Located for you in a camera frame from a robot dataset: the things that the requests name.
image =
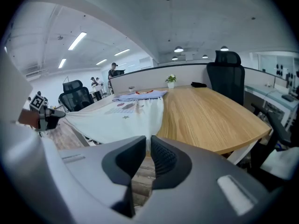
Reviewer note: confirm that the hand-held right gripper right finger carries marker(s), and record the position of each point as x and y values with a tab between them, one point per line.
198	183

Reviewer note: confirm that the tall black office chair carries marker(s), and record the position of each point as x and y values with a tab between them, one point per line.
225	78

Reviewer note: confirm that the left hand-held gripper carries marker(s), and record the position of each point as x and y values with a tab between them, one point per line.
38	101

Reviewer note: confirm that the white shirt with blue sleeves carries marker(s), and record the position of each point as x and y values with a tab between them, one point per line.
112	125

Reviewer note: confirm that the black pouch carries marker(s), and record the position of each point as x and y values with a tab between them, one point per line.
198	85

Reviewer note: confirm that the white desk leg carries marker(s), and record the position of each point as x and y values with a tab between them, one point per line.
243	151

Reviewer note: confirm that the round ceiling lamp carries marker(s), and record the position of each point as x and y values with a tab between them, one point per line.
174	58
178	49
205	56
224	48

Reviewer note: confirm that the glass-topped white desk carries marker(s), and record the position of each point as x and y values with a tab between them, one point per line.
268	92

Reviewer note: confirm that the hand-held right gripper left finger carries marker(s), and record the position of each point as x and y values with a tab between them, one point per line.
98	167

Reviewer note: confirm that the person's left forearm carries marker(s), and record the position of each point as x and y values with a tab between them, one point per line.
28	118

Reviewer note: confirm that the white-flowered plant in white pot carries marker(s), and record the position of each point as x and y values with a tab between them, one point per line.
171	83

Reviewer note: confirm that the white cloth sheet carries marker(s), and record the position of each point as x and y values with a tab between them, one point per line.
280	162

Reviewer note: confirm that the black box device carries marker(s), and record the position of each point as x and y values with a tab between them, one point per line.
289	98

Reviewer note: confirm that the black mesh office chair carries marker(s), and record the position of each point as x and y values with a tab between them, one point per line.
74	99

